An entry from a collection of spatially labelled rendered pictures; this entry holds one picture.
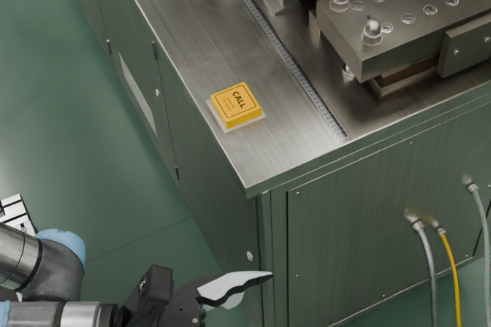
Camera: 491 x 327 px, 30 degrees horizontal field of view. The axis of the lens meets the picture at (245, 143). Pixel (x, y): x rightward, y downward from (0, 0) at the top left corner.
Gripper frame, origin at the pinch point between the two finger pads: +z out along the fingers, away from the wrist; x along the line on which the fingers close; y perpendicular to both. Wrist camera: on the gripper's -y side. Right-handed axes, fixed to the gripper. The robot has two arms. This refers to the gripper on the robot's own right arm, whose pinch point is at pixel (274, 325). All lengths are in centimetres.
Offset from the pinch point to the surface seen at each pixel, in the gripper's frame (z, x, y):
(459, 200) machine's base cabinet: 40, -73, 66
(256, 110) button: -4, -59, 24
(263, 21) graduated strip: -3, -82, 23
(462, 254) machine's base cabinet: 45, -80, 96
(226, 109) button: -9, -59, 23
